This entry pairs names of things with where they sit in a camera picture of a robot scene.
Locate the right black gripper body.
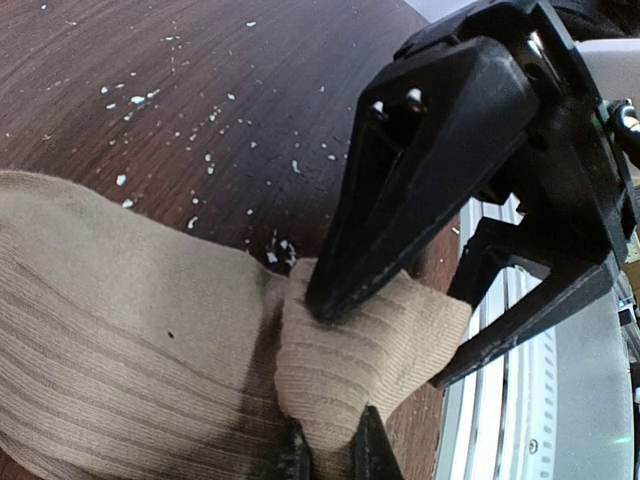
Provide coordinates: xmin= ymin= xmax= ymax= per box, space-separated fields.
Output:
xmin=394 ymin=1 xmax=638 ymax=270

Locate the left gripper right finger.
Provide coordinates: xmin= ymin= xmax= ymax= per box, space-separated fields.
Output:
xmin=352 ymin=406 xmax=404 ymax=480

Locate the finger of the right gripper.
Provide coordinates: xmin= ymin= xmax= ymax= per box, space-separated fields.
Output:
xmin=429 ymin=232 xmax=618 ymax=389
xmin=305 ymin=36 xmax=539 ymax=321

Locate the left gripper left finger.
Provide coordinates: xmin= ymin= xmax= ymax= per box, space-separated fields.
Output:
xmin=259 ymin=419 xmax=313 ymax=480

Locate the tan brown sock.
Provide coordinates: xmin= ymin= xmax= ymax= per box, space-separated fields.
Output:
xmin=1 ymin=171 xmax=471 ymax=479

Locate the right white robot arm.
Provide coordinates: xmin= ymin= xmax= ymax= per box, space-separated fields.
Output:
xmin=305 ymin=1 xmax=639 ymax=387

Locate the metal base rail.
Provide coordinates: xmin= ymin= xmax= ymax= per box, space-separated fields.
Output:
xmin=432 ymin=194 xmax=640 ymax=480

